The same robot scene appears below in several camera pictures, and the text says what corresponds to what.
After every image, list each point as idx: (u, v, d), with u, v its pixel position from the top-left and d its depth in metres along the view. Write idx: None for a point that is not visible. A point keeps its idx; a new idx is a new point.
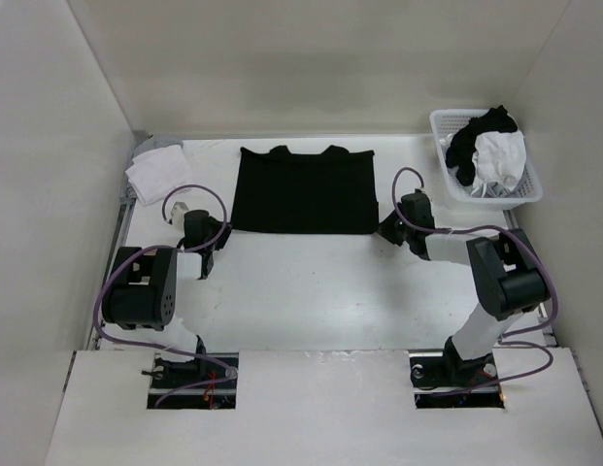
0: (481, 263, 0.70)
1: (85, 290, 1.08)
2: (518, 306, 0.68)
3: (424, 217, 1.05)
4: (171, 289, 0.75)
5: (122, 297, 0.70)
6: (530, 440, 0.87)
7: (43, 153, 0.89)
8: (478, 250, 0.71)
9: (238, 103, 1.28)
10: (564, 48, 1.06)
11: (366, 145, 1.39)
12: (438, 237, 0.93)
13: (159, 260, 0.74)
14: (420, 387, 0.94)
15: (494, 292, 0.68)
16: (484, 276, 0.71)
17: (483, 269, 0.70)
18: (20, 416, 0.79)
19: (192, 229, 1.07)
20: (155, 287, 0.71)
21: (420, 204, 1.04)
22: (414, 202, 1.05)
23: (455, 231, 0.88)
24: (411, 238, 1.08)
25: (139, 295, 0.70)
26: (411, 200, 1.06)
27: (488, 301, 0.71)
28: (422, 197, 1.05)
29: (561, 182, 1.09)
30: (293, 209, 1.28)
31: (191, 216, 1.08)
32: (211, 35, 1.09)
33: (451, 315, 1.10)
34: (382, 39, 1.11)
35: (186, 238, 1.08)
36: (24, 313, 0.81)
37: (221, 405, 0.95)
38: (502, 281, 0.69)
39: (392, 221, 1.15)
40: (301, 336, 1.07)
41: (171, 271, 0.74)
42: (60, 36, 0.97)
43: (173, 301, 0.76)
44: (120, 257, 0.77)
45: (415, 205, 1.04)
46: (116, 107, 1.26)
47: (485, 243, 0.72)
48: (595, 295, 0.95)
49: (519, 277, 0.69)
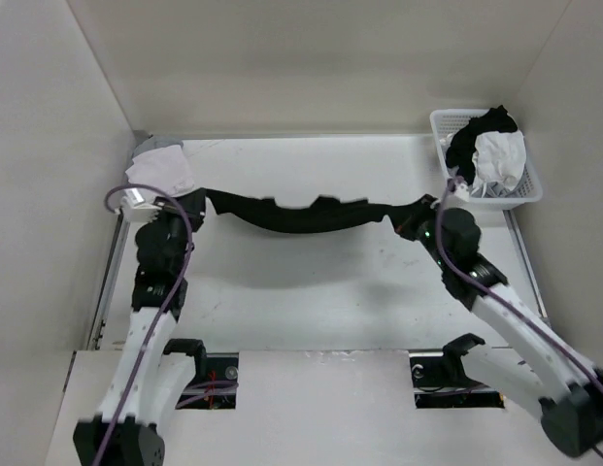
0: (573, 413, 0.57)
1: (85, 290, 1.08)
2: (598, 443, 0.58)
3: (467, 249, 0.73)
4: (154, 446, 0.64)
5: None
6: (530, 440, 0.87)
7: (43, 153, 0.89)
8: (578, 411, 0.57)
9: (239, 103, 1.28)
10: (564, 48, 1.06)
11: (367, 145, 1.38)
12: (497, 309, 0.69)
13: (127, 443, 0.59)
14: (421, 387, 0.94)
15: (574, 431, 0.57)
16: (564, 419, 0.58)
17: (571, 420, 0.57)
18: (21, 416, 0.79)
19: (150, 259, 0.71)
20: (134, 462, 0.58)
21: (470, 235, 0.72)
22: (458, 232, 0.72)
23: (530, 321, 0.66)
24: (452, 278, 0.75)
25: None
26: (452, 228, 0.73)
27: (561, 439, 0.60)
28: (470, 223, 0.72)
29: (561, 182, 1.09)
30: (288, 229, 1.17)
31: (144, 235, 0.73)
32: (211, 35, 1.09)
33: (451, 315, 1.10)
34: (382, 39, 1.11)
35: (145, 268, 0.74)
36: (24, 314, 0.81)
37: (221, 405, 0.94)
38: (591, 426, 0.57)
39: (416, 222, 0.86)
40: (301, 336, 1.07)
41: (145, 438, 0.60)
42: (61, 36, 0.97)
43: (159, 449, 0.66)
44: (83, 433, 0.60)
45: (461, 238, 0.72)
46: (116, 107, 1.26)
47: (585, 402, 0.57)
48: (596, 295, 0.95)
49: None
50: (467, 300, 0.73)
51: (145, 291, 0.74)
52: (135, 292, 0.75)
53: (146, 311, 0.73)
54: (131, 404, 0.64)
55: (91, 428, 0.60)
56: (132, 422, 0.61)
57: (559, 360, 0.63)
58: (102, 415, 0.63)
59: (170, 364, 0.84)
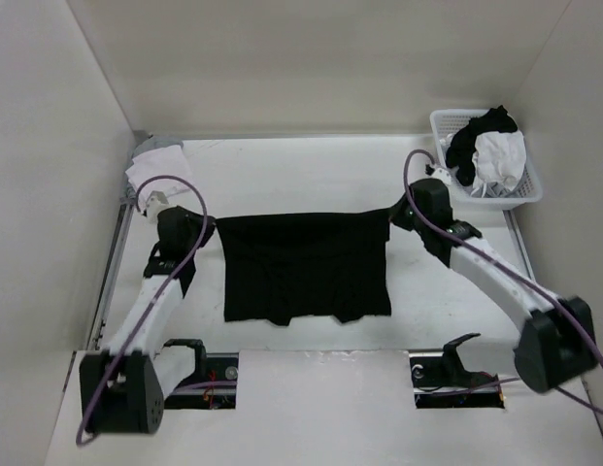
0: (538, 339, 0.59)
1: (85, 291, 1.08)
2: (562, 384, 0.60)
3: (443, 211, 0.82)
4: (155, 391, 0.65)
5: (108, 420, 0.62)
6: (529, 440, 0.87)
7: (43, 154, 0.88)
8: (537, 330, 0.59)
9: (239, 103, 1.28)
10: (564, 48, 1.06)
11: (366, 145, 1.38)
12: (469, 255, 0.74)
13: (129, 371, 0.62)
14: (420, 387, 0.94)
15: (542, 373, 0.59)
16: (534, 349, 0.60)
17: (537, 351, 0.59)
18: (22, 416, 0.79)
19: (169, 233, 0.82)
20: (135, 396, 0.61)
21: (438, 194, 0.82)
22: (428, 190, 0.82)
23: (499, 264, 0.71)
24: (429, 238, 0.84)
25: (119, 417, 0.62)
26: (423, 189, 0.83)
27: (534, 375, 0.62)
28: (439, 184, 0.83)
29: (561, 182, 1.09)
30: (284, 292, 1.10)
31: (168, 216, 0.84)
32: (211, 35, 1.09)
33: (451, 315, 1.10)
34: (382, 39, 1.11)
35: (161, 246, 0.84)
36: (24, 314, 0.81)
37: (221, 405, 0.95)
38: (557, 364, 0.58)
39: (402, 209, 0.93)
40: (302, 336, 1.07)
41: (149, 375, 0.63)
42: (61, 37, 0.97)
43: (159, 398, 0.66)
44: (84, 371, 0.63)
45: (431, 195, 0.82)
46: (116, 107, 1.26)
47: (546, 320, 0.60)
48: (595, 295, 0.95)
49: (567, 351, 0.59)
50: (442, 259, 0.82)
51: (156, 264, 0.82)
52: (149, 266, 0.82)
53: (155, 277, 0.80)
54: (138, 341, 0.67)
55: (93, 366, 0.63)
56: (138, 352, 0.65)
57: (527, 297, 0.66)
58: (109, 349, 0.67)
59: (171, 350, 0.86)
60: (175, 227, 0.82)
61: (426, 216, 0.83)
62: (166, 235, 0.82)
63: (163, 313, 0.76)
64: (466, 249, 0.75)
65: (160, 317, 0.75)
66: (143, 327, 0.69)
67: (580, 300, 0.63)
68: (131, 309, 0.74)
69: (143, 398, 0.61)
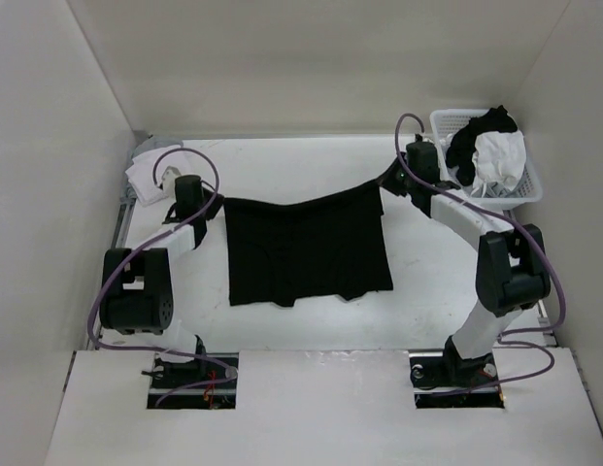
0: (490, 257, 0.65)
1: (85, 290, 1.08)
2: (514, 304, 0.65)
3: (430, 168, 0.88)
4: (169, 291, 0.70)
5: (122, 306, 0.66)
6: (529, 440, 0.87)
7: (43, 154, 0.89)
8: (490, 249, 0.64)
9: (239, 103, 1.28)
10: (564, 48, 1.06)
11: (366, 145, 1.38)
12: (445, 201, 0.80)
13: (150, 261, 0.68)
14: (420, 387, 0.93)
15: (494, 290, 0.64)
16: (487, 269, 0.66)
17: (489, 269, 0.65)
18: (22, 416, 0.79)
19: (184, 192, 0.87)
20: (152, 283, 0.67)
21: (427, 152, 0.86)
22: (418, 149, 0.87)
23: (467, 203, 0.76)
24: (415, 190, 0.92)
25: (133, 304, 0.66)
26: (412, 149, 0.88)
27: (487, 295, 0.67)
28: (428, 143, 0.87)
29: (561, 182, 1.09)
30: (287, 276, 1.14)
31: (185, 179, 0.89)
32: (211, 35, 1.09)
33: (451, 315, 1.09)
34: (382, 39, 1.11)
35: (178, 206, 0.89)
36: (24, 313, 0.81)
37: (221, 405, 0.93)
38: (507, 282, 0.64)
39: (393, 173, 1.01)
40: (302, 336, 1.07)
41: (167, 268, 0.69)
42: (61, 37, 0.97)
43: (171, 302, 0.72)
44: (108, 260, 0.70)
45: (419, 153, 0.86)
46: (116, 107, 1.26)
47: (499, 239, 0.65)
48: (595, 294, 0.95)
49: (519, 275, 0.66)
50: (427, 212, 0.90)
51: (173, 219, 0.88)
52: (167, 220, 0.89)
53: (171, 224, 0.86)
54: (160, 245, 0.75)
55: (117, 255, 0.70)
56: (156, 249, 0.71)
57: (486, 224, 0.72)
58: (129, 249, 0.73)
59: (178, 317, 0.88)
60: (190, 189, 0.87)
61: (416, 174, 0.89)
62: (182, 194, 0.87)
63: (180, 244, 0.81)
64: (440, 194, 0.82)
65: (177, 247, 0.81)
66: (164, 240, 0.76)
67: (533, 225, 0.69)
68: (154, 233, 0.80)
69: (158, 285, 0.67)
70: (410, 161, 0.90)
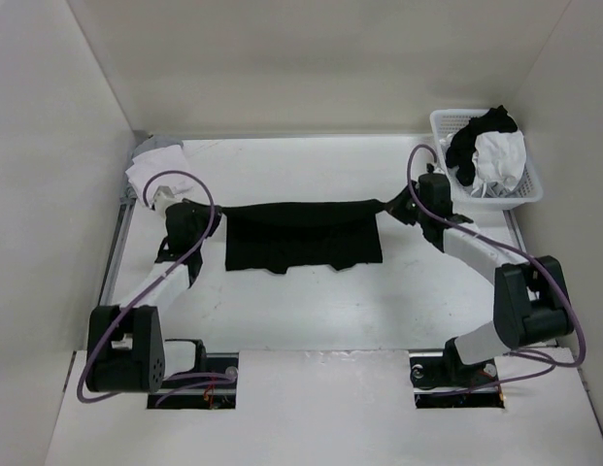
0: (508, 293, 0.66)
1: (85, 291, 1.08)
2: (534, 341, 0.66)
3: (444, 202, 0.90)
4: (158, 350, 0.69)
5: (109, 371, 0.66)
6: (529, 440, 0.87)
7: (43, 154, 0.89)
8: (508, 284, 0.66)
9: (239, 103, 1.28)
10: (564, 48, 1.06)
11: (366, 145, 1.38)
12: (457, 235, 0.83)
13: (138, 322, 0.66)
14: (420, 387, 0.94)
15: (514, 325, 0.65)
16: (505, 303, 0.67)
17: (507, 303, 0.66)
18: (22, 415, 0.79)
19: (178, 226, 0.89)
20: (141, 349, 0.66)
21: (440, 186, 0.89)
22: (431, 183, 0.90)
23: (481, 236, 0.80)
24: (425, 223, 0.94)
25: (120, 370, 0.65)
26: (426, 182, 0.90)
27: (506, 331, 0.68)
28: (442, 177, 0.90)
29: (561, 182, 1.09)
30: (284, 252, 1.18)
31: (176, 212, 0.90)
32: (211, 35, 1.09)
33: (451, 315, 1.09)
34: (382, 39, 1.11)
35: (171, 239, 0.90)
36: (24, 313, 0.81)
37: (221, 405, 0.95)
38: (525, 316, 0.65)
39: (403, 202, 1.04)
40: (301, 336, 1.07)
41: (154, 328, 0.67)
42: (61, 37, 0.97)
43: (161, 359, 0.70)
44: (95, 320, 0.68)
45: (433, 188, 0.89)
46: (116, 107, 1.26)
47: (516, 272, 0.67)
48: (595, 294, 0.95)
49: (540, 310, 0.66)
50: (438, 244, 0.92)
51: (168, 255, 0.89)
52: (158, 255, 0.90)
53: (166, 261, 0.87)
54: (149, 299, 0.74)
55: (105, 315, 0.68)
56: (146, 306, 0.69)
57: (501, 255, 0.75)
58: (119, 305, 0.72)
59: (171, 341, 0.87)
60: (183, 221, 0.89)
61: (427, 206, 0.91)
62: (174, 228, 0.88)
63: (171, 289, 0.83)
64: (452, 228, 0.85)
65: (167, 293, 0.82)
66: (153, 289, 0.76)
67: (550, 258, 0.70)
68: (142, 282, 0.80)
69: (146, 351, 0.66)
70: (424, 195, 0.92)
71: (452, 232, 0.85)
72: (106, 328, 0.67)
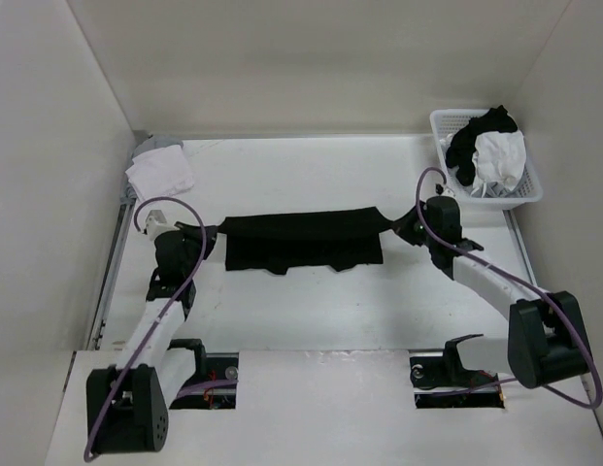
0: (524, 333, 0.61)
1: (85, 291, 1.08)
2: (551, 381, 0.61)
3: (452, 227, 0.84)
4: (161, 407, 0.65)
5: (111, 440, 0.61)
6: (529, 441, 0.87)
7: (43, 155, 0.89)
8: (523, 324, 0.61)
9: (238, 103, 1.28)
10: (563, 48, 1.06)
11: (366, 145, 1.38)
12: (468, 264, 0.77)
13: (136, 386, 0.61)
14: (420, 387, 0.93)
15: (529, 365, 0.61)
16: (519, 340, 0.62)
17: (523, 342, 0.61)
18: (22, 415, 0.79)
19: (168, 256, 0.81)
20: (143, 411, 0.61)
21: (450, 212, 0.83)
22: (441, 208, 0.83)
23: (492, 266, 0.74)
24: (433, 249, 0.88)
25: (122, 438, 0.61)
26: (435, 207, 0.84)
27: (522, 370, 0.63)
28: (451, 201, 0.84)
29: (561, 182, 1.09)
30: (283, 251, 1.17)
31: (165, 241, 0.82)
32: (211, 35, 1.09)
33: (451, 315, 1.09)
34: (381, 39, 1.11)
35: (161, 270, 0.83)
36: (24, 314, 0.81)
37: (221, 405, 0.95)
38: (541, 354, 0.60)
39: (411, 221, 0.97)
40: (301, 336, 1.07)
41: (155, 387, 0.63)
42: (61, 38, 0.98)
43: (165, 415, 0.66)
44: (92, 386, 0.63)
45: (442, 214, 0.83)
46: (116, 107, 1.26)
47: (532, 309, 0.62)
48: (595, 295, 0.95)
49: (555, 349, 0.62)
50: (449, 271, 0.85)
51: (159, 290, 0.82)
52: (150, 290, 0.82)
53: (159, 299, 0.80)
54: (145, 356, 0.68)
55: (100, 380, 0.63)
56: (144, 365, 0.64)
57: (517, 291, 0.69)
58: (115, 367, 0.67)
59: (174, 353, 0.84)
60: (174, 250, 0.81)
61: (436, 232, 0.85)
62: (164, 259, 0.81)
63: (168, 330, 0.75)
64: (463, 257, 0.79)
65: (164, 336, 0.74)
66: (149, 343, 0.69)
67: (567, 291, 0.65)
68: (135, 329, 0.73)
69: (149, 414, 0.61)
70: (433, 220, 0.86)
71: (461, 262, 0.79)
72: (104, 394, 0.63)
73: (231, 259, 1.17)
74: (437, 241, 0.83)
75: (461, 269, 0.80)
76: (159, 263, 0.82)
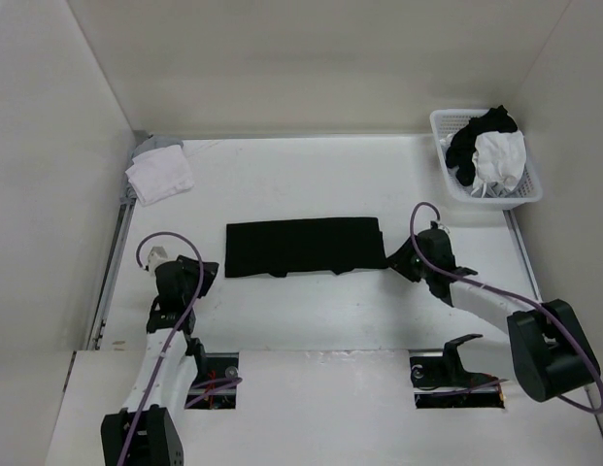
0: (525, 344, 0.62)
1: (84, 291, 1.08)
2: (559, 391, 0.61)
3: (445, 256, 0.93)
4: (175, 442, 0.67)
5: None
6: (529, 441, 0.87)
7: (43, 155, 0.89)
8: (522, 334, 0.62)
9: (238, 102, 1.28)
10: (564, 47, 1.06)
11: (367, 144, 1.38)
12: (464, 286, 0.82)
13: (151, 427, 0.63)
14: (420, 387, 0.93)
15: (536, 376, 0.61)
16: (523, 352, 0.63)
17: (525, 352, 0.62)
18: (22, 415, 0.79)
19: (167, 284, 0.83)
20: (158, 451, 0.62)
21: (440, 241, 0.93)
22: (431, 239, 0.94)
23: (486, 285, 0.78)
24: (431, 279, 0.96)
25: None
26: (427, 238, 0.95)
27: (531, 382, 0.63)
28: (441, 232, 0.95)
29: (561, 182, 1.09)
30: (282, 252, 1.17)
31: (164, 269, 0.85)
32: (211, 35, 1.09)
33: (451, 315, 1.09)
34: (381, 38, 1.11)
35: (161, 298, 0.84)
36: (24, 315, 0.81)
37: (221, 405, 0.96)
38: (545, 363, 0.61)
39: (409, 255, 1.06)
40: (301, 337, 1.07)
41: (168, 427, 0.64)
42: (62, 38, 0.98)
43: (179, 449, 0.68)
44: (107, 434, 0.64)
45: (433, 243, 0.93)
46: (116, 107, 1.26)
47: (528, 319, 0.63)
48: (595, 295, 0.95)
49: (559, 357, 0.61)
50: (449, 298, 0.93)
51: (158, 319, 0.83)
52: (150, 320, 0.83)
53: (160, 330, 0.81)
54: (154, 396, 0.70)
55: (115, 427, 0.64)
56: (155, 407, 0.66)
57: (512, 304, 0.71)
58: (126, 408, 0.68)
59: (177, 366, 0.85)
60: (173, 280, 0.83)
61: (430, 261, 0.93)
62: (163, 287, 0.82)
63: (174, 362, 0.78)
64: (458, 282, 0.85)
65: (171, 369, 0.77)
66: (156, 381, 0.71)
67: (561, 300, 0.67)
68: (142, 367, 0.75)
69: (164, 456, 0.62)
70: (426, 249, 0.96)
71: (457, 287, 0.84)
72: (120, 439, 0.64)
73: (231, 261, 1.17)
74: (432, 268, 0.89)
75: (458, 294, 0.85)
76: (159, 291, 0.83)
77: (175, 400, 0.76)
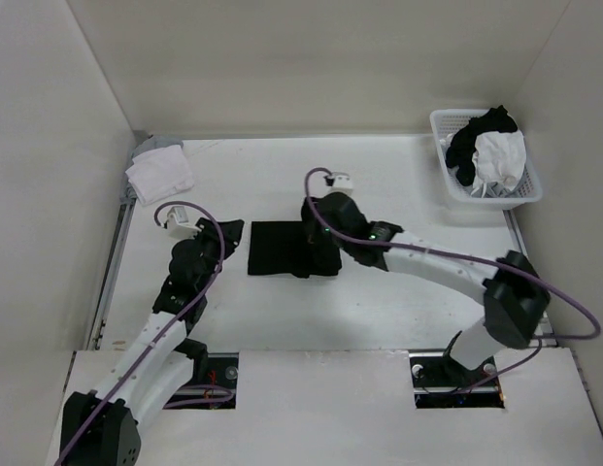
0: (504, 313, 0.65)
1: (84, 291, 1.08)
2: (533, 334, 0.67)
3: (356, 221, 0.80)
4: (130, 440, 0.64)
5: (80, 460, 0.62)
6: (528, 441, 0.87)
7: (44, 155, 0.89)
8: (499, 304, 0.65)
9: (237, 101, 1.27)
10: (565, 47, 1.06)
11: (369, 144, 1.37)
12: (405, 255, 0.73)
13: (109, 420, 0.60)
14: (421, 387, 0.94)
15: (518, 333, 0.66)
16: (501, 316, 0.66)
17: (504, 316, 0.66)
18: (23, 414, 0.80)
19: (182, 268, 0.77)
20: (110, 445, 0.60)
21: (347, 207, 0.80)
22: (337, 208, 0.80)
23: (433, 251, 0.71)
24: (355, 252, 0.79)
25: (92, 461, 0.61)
26: (331, 209, 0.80)
27: (508, 336, 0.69)
28: (343, 198, 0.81)
29: (561, 182, 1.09)
30: (281, 253, 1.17)
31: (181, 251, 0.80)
32: (211, 35, 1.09)
33: (451, 315, 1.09)
34: (381, 38, 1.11)
35: (174, 279, 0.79)
36: (24, 315, 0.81)
37: (221, 405, 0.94)
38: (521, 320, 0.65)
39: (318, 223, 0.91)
40: (301, 336, 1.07)
41: (125, 428, 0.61)
42: (62, 37, 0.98)
43: (135, 446, 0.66)
44: (72, 406, 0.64)
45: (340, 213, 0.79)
46: (116, 107, 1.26)
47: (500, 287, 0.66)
48: (596, 296, 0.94)
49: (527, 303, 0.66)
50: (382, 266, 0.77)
51: (167, 299, 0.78)
52: (159, 299, 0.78)
53: (163, 314, 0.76)
54: (124, 390, 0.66)
55: (80, 404, 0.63)
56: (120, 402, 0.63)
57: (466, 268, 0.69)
58: (96, 392, 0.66)
59: (170, 360, 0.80)
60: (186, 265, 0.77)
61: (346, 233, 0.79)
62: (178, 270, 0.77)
63: (162, 353, 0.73)
64: (393, 250, 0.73)
65: (156, 362, 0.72)
66: (133, 373, 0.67)
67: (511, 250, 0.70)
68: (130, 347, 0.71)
69: (115, 451, 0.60)
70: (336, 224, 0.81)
71: (395, 257, 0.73)
72: (81, 417, 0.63)
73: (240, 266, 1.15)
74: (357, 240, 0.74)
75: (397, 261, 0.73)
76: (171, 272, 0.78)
77: (150, 397, 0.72)
